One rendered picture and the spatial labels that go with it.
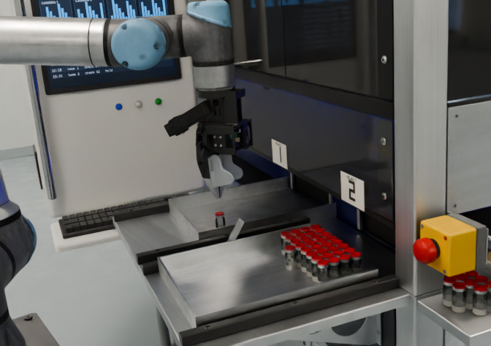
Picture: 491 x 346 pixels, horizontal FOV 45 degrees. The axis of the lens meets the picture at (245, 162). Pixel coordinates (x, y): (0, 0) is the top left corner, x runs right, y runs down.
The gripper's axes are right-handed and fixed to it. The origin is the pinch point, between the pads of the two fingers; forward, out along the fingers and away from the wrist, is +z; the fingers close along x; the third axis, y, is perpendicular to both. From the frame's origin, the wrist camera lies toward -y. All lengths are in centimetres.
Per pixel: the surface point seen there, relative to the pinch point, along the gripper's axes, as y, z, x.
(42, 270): -195, 105, 121
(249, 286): 9.0, 16.0, -5.3
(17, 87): -421, 36, 321
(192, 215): -21.9, 16.1, 23.3
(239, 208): -12.9, 16.1, 31.3
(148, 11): -51, -33, 53
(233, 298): 8.5, 16.0, -10.5
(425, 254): 41.0, 4.3, -6.4
